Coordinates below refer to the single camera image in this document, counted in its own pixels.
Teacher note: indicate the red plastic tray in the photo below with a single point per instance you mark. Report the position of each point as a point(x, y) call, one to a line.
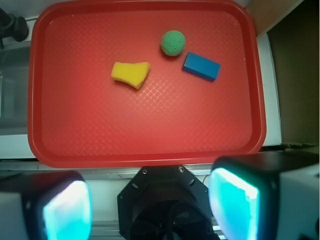
point(79, 117)

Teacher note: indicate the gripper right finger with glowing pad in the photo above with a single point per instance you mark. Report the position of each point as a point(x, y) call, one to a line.
point(271, 195)

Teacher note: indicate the yellow sponge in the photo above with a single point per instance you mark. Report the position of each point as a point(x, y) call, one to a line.
point(133, 74)

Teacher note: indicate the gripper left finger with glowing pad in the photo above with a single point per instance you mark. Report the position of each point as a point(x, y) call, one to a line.
point(45, 206)

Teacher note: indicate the blue rectangular block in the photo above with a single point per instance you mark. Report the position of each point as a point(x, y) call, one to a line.
point(201, 67)

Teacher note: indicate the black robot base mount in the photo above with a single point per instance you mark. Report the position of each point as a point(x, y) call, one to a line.
point(165, 203)

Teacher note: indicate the black knob clamp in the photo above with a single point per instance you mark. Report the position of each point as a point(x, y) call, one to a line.
point(12, 26)

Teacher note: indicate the green dimpled ball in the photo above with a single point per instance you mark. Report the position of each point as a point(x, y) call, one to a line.
point(173, 43)

